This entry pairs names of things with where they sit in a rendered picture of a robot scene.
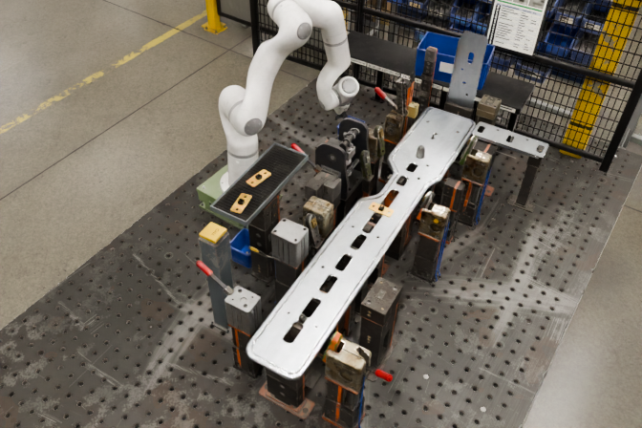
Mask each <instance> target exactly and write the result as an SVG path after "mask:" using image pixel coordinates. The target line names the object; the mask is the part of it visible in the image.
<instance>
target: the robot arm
mask: <svg viewBox="0 0 642 428"><path fill-rule="evenodd" d="M267 12H268V14H269V16H270V18H271V19H272V20H273V21H274V22H275V23H276V24H277V26H278V27H279V32H278V33H277V35H276V36H274V37H273V38H272V39H270V40H267V41H265V42H263V43H262V44H261V45H260V47H259V48H258V50H257V52H256V54H255V55H254V57H253V59H252V61H251V63H250V66H249V69H248V73H247V80H246V89H244V88H242V87H241V86H237V85H232V86H228V87H226V88H225V89H223V90H222V92H221V94H220V97H219V112H220V117H221V121H222V124H223V127H224V130H225V136H226V141H227V164H228V170H227V172H226V173H225V174H224V175H223V176H222V177H221V180H220V187H221V189H222V191H223V192H225V191H226V190H227V189H228V187H229V186H230V185H232V184H233V183H234V182H235V181H236V180H237V179H238V178H239V177H240V176H241V175H242V174H243V173H244V172H245V171H246V170H247V169H248V168H249V166H250V165H251V164H253V163H254V162H255V161H256V160H257V159H258V137H257V134H258V133H259V132H260V131H261V130H262V128H263V127H264V125H265V123H266V120H267V116H268V106H269V99H270V93H271V88H272V84H273V81H274V78H275V77H276V75H277V73H278V71H279V69H280V67H281V65H282V64H283V62H284V60H285V59H286V57H287V56H288V55H289V54H290V53H292V52H293V51H295V50H297V49H299V48H300V47H302V46H303V45H305V44H306V43H307V41H308V40H309V38H310V35H311V33H312V27H316V28H320V29H321V33H322V38H323V42H324V47H325V51H326V56H327V59H328V61H327V63H326V65H325V66H324V67H323V69H322V70H321V72H320V74H319V76H318V78H317V82H316V91H317V95H318V100H319V103H320V105H321V107H322V108H323V109H324V110H326V111H329V110H332V109H334V111H335V112H336V113H337V116H336V117H335V118H342V119H344V118H347V117H348V116H347V114H346V111H347V110H348V108H349V106H350V104H351V103H350V102H351V100H352V99H353V98H354V96H355V95H356V94H357V93H358V90H359V85H358V82H357V80H356V79H355V78H353V77H351V76H345V77H343V78H341V79H340V80H339V82H338V83H337V84H336V85H335V86H333V87H332V85H333V83H334V82H335V80H336V79H337V78H338V77H339V76H340V75H341V74H342V73H343V72H345V71H346V70H347V69H348V67H349V66H350V64H351V56H350V50H349V44H348V37H347V32H346V27H345V21H344V15H343V11H342V10H341V8H340V6H339V5H338V4H337V3H335V2H333V1H331V0H269V1H268V3H267Z"/></svg>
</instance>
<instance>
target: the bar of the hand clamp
mask: <svg viewBox="0 0 642 428"><path fill-rule="evenodd" d="M394 84H395V85H396V99H397V113H398V114H401V115H403V113H404V114H405V115H404V116H403V117H404V118H406V117H407V115H406V92H405V86H406V88H407V89H409V88H410V87H411V81H407V82H405V78H402V77H400V78H399V79H398V80H397V81H394Z"/></svg>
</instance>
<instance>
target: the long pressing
mask: <svg viewBox="0 0 642 428"><path fill-rule="evenodd" d="M426 121H429V122H426ZM476 126H477V125H476V122H475V121H473V120H472V119H469V118H464V117H461V116H458V115H455V114H452V113H449V112H446V111H443V110H440V109H438V108H434V107H431V106H430V107H427V108H425V109H424V110H423V112H422V113H421V114H420V116H419V117H418V118H417V120H416V121H415V122H414V124H413V125H412V126H411V127H410V129H409V130H408V131H407V133H406V134H405V135H404V136H403V138H402V139H401V140H400V142H399V143H398V144H397V145H396V147H395V148H394V150H393V151H392V152H391V153H390V155H389V156H388V158H387V163H388V165H389V167H390V168H391V170H392V172H393V176H392V177H391V178H390V179H389V180H388V181H387V183H386V184H385V186H384V187H383V188H382V190H381V191H380V192H379V193H378V194H376V195H373V196H368V197H363V198H360V199H358V200H357V201H356V203H355V204H354V205H353V207H352V208H351V209H350V211H349V212H348V213H347V215H346V216H345V217H344V218H343V220H342V221H341V222H340V224H339V225H338V226H337V227H336V229H335V230H334V231H333V233H332V234H331V236H330V237H329V238H328V239H327V241H326V242H325V243H324V244H323V245H322V246H321V247H320V249H319V250H318V251H317V253H316V254H315V255H314V257H313V258H312V259H311V260H310V262H309V263H308V265H307V266H306V267H305V269H304V270H303V271H302V272H301V274H300V275H299V276H298V278H297V279H296V280H295V281H294V283H293V284H292V285H291V287H290V288H289V290H288V291H287V292H286V293H285V295H284V296H283V297H282V299H281V300H280V301H279V302H278V304H277V305H276V306H275V308H274V309H273V310H272V312H271V313H270V314H269V315H268V317H267V318H266V320H265V321H264V322H263V323H262V325H261V326H260V327H259V329H258V330H257V331H256V333H254V334H253V335H252V337H251V338H250V339H249V341H248V342H247V344H246V355H247V357H248V358H249V359H250V360H252V361H254V362H256V363H257V364H259V365H261V366H263V367H265V368H267V369H268V370H270V371H272V372H274V373H276V374H278V375H280V376H281V377H283V378H285V379H288V380H296V379H299V378H301V377H302V376H303V375H304V374H305V373H306V371H307V370H308V368H309V367H310V365H311V363H312V362H313V360H314V359H315V357H316V356H317V355H318V354H319V352H320V351H321V349H322V348H323V346H324V345H325V343H326V342H327V340H328V339H329V337H330V336H331V334H332V332H333V331H334V329H335V328H336V326H337V325H338V323H339V322H340V320H341V319H342V317H343V316H344V314H345V313H346V311H347V310H348V308H349V307H350V305H351V304H352V302H353V300H354V299H355V297H356V296H357V294H358V293H359V292H360V291H361V289H362V288H363V286H364V284H365V283H366V281H367V280H368V278H369V277H370V275H371V274H372V272H373V271H374V269H375V267H376V266H377V264H378V263H379V261H380V260H381V258H382V257H383V255H384V254H385V252H386V251H387V249H388V248H389V246H390V245H391V243H392V242H393V240H394V239H395V237H396V235H397V234H398V232H399V231H400V229H401V228H402V227H403V226H404V224H405V223H406V221H407V220H408V218H409V217H410V215H411V214H412V212H413V211H414V209H415V208H416V206H417V204H418V203H419V201H420V200H421V198H422V197H423V195H424V194H425V192H426V191H427V189H428V188H429V187H431V186H433V185H435V184H437V183H438V182H440V181H441V180H442V179H443V177H444V176H445V174H446V173H447V171H448V170H449V168H450V167H451V165H452V164H453V162H454V161H455V159H456V157H457V156H458V154H459V153H460V151H461V149H462V148H463V146H464V145H465V143H466V142H467V141H468V140H469V138H470V136H471V135H472V132H473V130H474V129H475V127H476ZM457 132H458V133H457ZM435 133H437V135H435ZM433 135H434V139H432V136H433ZM420 145H423V146H424V147H425V155H424V158H423V159H419V158H417V157H416V154H417V148H418V147H419V146H420ZM411 163H413V164H415V165H417V168H416V170H415V171H414V172H410V171H407V170H406V169H407V167H408V166H409V165H410V164H411ZM426 165H429V166H426ZM400 177H405V178H408V181H407V182H406V183H405V184H404V185H403V186H400V185H397V184H396V183H397V181H398V180H399V178H400ZM417 178H419V180H418V179H417ZM391 190H395V191H397V192H398V194H397V195H396V197H395V199H394V200H393V201H392V203H391V204H390V206H389V207H388V208H391V209H393V211H394V213H393V214H392V216H391V217H387V216H384V215H382V214H380V215H382V217H381V218H380V220H379V221H378V223H377V224H376V225H375V227H374V229H373V230H372V231H371V233H366V232H364V231H362V229H363V228H364V226H365V225H366V224H367V222H368V221H369V220H370V219H371V218H372V216H373V215H374V214H375V213H377V212H375V211H372V210H371V209H369V206H370V205H371V204H372V203H379V204H382V202H383V201H384V199H385V198H386V197H387V195H388V194H389V193H390V191H391ZM352 226H354V227H352ZM360 234H361V235H364V236H366V240H365V241H364V243H363V244H362V245H361V247H360V248H359V249H358V250H355V249H353V248H351V245H352V243H353V241H354V240H355V239H356V237H357V236H358V235H360ZM376 237H379V238H376ZM345 254H347V255H350V256H352V259H351V261H350V262H349V263H348V265H347V266H346V267H345V269H344V270H342V271H340V270H338V269H336V268H335V267H336V265H337V264H338V262H339V261H340V260H341V258H342V257H343V256H344V255H345ZM322 267H324V268H322ZM329 276H333V277H335V278H336V279H337V280H336V281H335V283H334V284H333V286H332V287H331V289H330V290H329V292H328V293H324V292H321V291H320V290H319V289H320V288H321V286H322V285H323V283H324V282H325V281H326V279H327V278H328V277H329ZM313 298H315V299H317V300H319V301H320V304H319V306H318V307H317V309H316V310H315V311H314V313H313V314H312V316H311V317H306V318H307V320H306V321H305V323H304V324H302V323H300V322H298V319H299V314H301V313H302V312H303V310H304V309H305V308H306V306H307V305H308V303H309V302H310V300H311V299H313ZM288 312H289V314H288ZM294 323H298V324H300V325H302V326H303V329H302V330H301V331H300V332H299V333H298V335H297V336H296V338H295V339H294V340H293V342H292V343H288V342H286V341H285V340H284V337H285V335H286V334H287V333H288V331H289V330H290V328H291V327H292V325H293V324H294ZM315 326H317V328H315Z"/></svg>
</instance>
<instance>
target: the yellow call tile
mask: <svg viewBox="0 0 642 428"><path fill-rule="evenodd" d="M225 233H226V228H224V227H222V226H220V225H216V224H214V223H212V222H210V223H209V224H208V225H207V226H206V227H205V228H204V229H203V230H202V231H201V232H200V234H199V235H200V237H202V238H204V239H206V240H208V241H210V242H212V243H214V244H216V243H217V242H218V241H219V240H220V239H221V237H222V236H223V235H224V234H225Z"/></svg>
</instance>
